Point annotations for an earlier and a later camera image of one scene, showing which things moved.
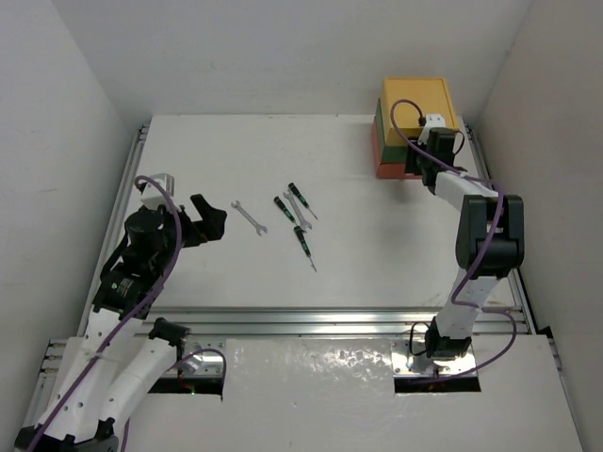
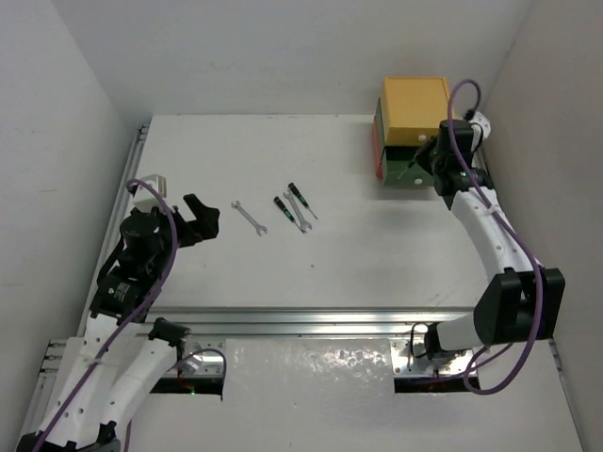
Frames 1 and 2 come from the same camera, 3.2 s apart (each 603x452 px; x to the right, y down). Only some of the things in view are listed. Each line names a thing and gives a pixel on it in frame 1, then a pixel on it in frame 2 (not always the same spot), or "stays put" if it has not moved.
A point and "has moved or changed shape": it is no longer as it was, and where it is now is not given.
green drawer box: [388, 153] has moved or changed shape
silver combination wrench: [303, 224] stays put
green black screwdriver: [302, 237] has moved or changed shape
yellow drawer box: [407, 102] stays put
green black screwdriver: [281, 206] stays put
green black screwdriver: [301, 198] stays put
